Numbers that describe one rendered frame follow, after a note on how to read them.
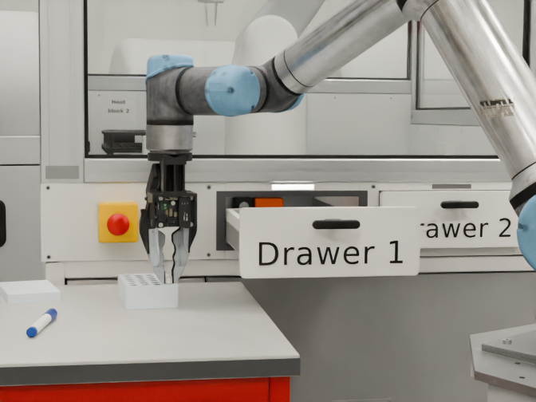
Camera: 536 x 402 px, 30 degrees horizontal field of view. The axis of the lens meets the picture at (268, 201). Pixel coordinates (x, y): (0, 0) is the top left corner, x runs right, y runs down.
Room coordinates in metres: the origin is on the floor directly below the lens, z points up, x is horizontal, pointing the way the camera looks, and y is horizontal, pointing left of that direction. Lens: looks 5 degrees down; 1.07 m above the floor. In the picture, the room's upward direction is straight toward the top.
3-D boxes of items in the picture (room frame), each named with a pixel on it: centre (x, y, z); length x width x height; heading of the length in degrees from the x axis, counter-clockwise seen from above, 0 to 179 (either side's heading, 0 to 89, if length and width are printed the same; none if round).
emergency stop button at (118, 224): (1.79, 0.27, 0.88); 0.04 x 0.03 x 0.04; 99
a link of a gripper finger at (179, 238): (1.60, 0.14, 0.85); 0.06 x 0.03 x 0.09; 14
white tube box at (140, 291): (1.65, 0.20, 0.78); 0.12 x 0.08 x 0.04; 14
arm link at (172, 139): (1.60, 0.15, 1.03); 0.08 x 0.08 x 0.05
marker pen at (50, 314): (1.44, 0.33, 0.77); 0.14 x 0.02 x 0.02; 0
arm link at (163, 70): (1.59, 0.15, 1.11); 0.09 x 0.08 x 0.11; 52
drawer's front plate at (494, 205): (1.94, -0.36, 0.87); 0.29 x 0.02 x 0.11; 99
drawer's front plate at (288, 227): (1.57, -0.10, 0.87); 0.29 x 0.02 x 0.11; 99
